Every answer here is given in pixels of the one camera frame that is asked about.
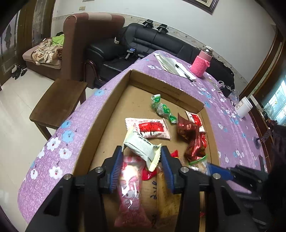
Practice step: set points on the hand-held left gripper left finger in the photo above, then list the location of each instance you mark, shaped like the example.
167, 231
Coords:
116, 169

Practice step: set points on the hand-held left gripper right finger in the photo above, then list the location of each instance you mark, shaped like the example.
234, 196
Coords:
166, 169

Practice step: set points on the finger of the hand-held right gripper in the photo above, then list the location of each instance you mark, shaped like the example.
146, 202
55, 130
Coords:
220, 173

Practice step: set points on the red cartoon face snack packet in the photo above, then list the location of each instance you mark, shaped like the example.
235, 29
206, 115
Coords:
148, 174

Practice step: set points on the pink cartoon snack packet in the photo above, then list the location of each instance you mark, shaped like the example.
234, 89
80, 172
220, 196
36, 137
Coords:
129, 194

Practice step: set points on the yellow snack packet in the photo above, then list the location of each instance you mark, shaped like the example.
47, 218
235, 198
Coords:
167, 200

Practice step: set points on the pale green snack packet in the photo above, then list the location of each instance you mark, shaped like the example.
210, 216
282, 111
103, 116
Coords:
143, 148

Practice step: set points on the dark red foil snack packet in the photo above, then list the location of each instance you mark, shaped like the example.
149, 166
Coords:
195, 149
185, 129

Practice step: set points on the white red snack packet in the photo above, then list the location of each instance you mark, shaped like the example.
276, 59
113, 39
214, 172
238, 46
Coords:
152, 129
194, 118

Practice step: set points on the cardboard box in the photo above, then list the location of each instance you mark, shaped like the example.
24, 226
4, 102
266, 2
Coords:
116, 116

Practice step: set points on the green heart candy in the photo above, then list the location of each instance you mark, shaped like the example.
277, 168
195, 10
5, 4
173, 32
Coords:
163, 109

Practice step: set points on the black phone stand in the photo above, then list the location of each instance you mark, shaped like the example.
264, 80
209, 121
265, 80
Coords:
261, 138

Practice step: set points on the white plastic jar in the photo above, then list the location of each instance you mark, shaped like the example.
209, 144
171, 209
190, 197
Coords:
243, 107

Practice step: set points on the clear plastic cup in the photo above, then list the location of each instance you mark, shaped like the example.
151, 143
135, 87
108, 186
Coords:
233, 94

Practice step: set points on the television screen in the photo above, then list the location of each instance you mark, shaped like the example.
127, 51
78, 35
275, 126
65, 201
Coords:
277, 100

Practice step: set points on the brown wooden chair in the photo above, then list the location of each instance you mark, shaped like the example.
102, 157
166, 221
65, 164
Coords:
59, 100

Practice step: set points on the black pen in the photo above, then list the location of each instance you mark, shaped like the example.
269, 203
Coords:
184, 71

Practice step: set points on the white paper sheets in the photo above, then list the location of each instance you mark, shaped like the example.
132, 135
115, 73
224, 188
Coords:
172, 63

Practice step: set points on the pink thermos with knitted sleeve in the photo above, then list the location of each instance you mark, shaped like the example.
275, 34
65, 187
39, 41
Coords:
202, 62

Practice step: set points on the black device with blue screen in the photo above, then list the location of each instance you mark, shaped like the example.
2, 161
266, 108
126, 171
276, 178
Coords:
131, 50

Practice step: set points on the black leather sofa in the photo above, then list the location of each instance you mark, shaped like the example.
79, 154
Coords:
145, 46

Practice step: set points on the brown armchair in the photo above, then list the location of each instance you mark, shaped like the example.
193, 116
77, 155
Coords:
89, 40

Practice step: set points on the patterned beige blanket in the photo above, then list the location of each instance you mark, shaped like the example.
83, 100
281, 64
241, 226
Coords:
47, 52

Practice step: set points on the dark shoes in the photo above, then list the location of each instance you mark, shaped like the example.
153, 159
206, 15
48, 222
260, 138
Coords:
19, 71

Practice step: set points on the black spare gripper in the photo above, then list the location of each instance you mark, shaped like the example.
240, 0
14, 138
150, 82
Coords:
148, 23
162, 28

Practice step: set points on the green cloth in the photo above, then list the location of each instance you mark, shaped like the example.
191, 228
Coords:
58, 39

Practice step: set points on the wall outlet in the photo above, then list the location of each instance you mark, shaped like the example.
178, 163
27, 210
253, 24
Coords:
82, 8

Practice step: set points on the dark framed wall picture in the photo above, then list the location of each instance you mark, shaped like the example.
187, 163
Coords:
204, 3

